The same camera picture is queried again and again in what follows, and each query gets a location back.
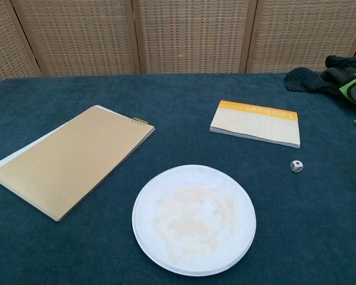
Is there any dark blue table cover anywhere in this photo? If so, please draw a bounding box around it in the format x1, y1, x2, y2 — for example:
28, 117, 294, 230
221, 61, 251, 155
0, 72, 356, 285

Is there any white orange Lexicon book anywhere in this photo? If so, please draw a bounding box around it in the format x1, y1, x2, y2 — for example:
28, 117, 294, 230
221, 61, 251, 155
209, 100, 302, 150

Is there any white round plate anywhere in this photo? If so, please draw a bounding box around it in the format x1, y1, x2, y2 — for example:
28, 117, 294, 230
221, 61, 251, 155
131, 164, 258, 278

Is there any woven wooden folding screen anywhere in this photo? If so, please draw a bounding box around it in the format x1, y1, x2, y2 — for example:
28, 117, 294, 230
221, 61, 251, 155
0, 0, 356, 87

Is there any tan spiral notebook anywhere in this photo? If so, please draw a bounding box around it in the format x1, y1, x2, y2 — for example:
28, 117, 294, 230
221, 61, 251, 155
0, 104, 156, 223

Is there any dark dotted cloth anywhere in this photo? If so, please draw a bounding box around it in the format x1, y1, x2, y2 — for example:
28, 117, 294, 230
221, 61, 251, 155
284, 55, 356, 96

